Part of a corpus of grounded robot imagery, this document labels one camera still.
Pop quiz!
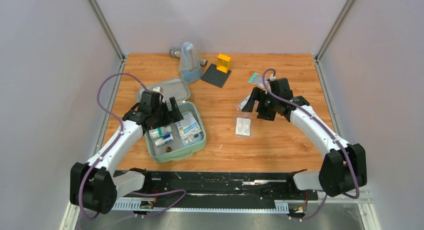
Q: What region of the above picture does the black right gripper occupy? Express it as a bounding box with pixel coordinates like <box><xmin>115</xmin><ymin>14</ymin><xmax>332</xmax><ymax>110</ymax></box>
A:
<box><xmin>242</xmin><ymin>87</ymin><xmax>279</xmax><ymax>122</ymax></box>

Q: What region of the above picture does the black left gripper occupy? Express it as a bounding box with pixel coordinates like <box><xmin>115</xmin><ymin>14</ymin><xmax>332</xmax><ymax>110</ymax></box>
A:
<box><xmin>151</xmin><ymin>97</ymin><xmax>183</xmax><ymax>130</ymax></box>

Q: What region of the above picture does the white blue cotton packet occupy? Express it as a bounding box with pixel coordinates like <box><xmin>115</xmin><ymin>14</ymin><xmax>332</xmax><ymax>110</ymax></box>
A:
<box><xmin>175</xmin><ymin>111</ymin><xmax>202</xmax><ymax>139</ymax></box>

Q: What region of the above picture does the small blue white bottle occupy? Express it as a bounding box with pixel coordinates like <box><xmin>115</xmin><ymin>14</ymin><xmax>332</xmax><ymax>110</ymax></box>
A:
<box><xmin>154</xmin><ymin>133</ymin><xmax>174</xmax><ymax>147</ymax></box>

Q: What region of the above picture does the white bottle green label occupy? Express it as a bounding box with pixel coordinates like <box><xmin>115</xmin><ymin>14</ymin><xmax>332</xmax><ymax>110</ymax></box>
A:
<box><xmin>148</xmin><ymin>126</ymin><xmax>172</xmax><ymax>139</ymax></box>

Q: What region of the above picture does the teal header plastic packet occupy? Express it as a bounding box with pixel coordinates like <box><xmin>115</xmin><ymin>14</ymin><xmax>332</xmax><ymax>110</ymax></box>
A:
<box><xmin>248</xmin><ymin>72</ymin><xmax>264</xmax><ymax>88</ymax></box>

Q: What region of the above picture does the white gauze packet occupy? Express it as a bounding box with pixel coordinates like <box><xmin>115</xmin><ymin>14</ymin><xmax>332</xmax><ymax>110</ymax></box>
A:
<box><xmin>235</xmin><ymin>117</ymin><xmax>252</xmax><ymax>137</ymax></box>

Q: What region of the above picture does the mint green medicine kit case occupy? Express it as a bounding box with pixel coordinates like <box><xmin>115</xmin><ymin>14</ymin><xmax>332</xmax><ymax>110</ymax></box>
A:
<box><xmin>144</xmin><ymin>77</ymin><xmax>207</xmax><ymax>164</ymax></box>

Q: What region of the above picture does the clear bag of pads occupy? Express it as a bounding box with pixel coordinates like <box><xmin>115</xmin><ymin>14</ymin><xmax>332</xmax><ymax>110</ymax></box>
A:
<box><xmin>235</xmin><ymin>94</ymin><xmax>253</xmax><ymax>113</ymax></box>

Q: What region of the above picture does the blue mask package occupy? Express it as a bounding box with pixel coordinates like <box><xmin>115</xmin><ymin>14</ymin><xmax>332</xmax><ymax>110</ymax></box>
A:
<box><xmin>181</xmin><ymin>133</ymin><xmax>203</xmax><ymax>147</ymax></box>

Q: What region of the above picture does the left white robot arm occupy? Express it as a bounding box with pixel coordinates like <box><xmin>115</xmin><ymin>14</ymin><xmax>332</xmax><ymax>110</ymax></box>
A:
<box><xmin>69</xmin><ymin>90</ymin><xmax>183</xmax><ymax>214</ymax></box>

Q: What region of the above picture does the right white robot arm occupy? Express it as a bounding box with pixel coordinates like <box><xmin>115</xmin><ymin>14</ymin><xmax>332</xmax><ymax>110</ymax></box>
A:
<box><xmin>242</xmin><ymin>78</ymin><xmax>368</xmax><ymax>199</ymax></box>

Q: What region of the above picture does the dark grey brick baseplate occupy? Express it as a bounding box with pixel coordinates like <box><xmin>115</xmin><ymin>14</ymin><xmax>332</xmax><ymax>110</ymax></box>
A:
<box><xmin>200</xmin><ymin>63</ymin><xmax>232</xmax><ymax>88</ymax></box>

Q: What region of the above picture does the yellow toy window brick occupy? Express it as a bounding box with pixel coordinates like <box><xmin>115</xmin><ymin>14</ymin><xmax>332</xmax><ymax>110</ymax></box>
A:
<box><xmin>216</xmin><ymin>53</ymin><xmax>231</xmax><ymax>74</ymax></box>

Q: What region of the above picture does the glitter silver microphone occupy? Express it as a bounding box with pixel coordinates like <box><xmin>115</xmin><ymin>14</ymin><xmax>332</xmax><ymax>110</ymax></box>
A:
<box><xmin>169</xmin><ymin>48</ymin><xmax>208</xmax><ymax>67</ymax></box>

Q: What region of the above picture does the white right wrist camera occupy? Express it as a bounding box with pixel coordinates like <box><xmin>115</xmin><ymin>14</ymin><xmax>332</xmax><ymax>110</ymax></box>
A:
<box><xmin>267</xmin><ymin>74</ymin><xmax>276</xmax><ymax>83</ymax></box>

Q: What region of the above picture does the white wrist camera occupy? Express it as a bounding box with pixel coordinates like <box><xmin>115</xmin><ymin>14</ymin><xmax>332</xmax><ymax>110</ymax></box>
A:
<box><xmin>152</xmin><ymin>86</ymin><xmax>164</xmax><ymax>95</ymax></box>
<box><xmin>267</xmin><ymin>74</ymin><xmax>276</xmax><ymax>83</ymax></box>

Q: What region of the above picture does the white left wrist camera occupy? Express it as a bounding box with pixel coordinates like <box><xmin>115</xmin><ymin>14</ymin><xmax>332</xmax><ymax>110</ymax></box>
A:
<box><xmin>152</xmin><ymin>86</ymin><xmax>164</xmax><ymax>95</ymax></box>

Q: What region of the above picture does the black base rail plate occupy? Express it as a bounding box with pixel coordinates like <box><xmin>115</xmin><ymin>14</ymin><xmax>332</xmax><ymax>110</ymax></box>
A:
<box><xmin>119</xmin><ymin>170</ymin><xmax>319</xmax><ymax>211</ymax></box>

